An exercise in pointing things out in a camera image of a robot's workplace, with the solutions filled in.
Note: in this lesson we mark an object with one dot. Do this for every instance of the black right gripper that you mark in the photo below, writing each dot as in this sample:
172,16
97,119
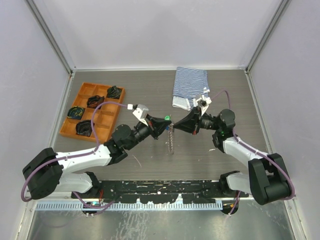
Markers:
188,123

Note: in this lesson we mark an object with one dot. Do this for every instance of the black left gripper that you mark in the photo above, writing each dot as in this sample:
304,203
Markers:
158,124

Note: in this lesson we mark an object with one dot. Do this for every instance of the green key tag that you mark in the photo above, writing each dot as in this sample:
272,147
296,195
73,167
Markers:
167,118

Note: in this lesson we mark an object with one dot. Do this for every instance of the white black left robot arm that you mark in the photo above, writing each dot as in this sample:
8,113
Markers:
51,171

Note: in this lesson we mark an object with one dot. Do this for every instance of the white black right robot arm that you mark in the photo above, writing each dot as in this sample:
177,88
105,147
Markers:
267,178

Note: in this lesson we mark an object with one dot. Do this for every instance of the striped blue white cloth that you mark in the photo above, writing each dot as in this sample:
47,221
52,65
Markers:
188,83

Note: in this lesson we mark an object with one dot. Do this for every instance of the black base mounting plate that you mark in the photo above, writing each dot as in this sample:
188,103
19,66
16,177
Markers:
111,187

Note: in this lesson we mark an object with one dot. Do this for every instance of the orange compartment tray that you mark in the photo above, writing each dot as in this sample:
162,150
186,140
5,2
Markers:
96,123

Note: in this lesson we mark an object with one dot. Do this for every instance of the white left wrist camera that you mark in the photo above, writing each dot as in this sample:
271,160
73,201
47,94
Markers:
141,112

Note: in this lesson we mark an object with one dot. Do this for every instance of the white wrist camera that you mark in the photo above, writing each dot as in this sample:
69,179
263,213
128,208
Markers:
202,102
141,112

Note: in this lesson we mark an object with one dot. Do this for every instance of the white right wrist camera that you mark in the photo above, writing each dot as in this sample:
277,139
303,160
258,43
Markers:
202,102

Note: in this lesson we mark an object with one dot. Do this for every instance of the dark rolled cable brown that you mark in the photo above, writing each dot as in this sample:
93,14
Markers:
94,101

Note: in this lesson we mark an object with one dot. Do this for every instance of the dark rolled cable blue yellow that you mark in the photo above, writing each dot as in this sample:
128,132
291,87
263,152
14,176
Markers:
75,113

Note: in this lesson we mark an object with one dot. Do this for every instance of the white slotted cable duct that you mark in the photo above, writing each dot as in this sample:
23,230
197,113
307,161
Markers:
176,206

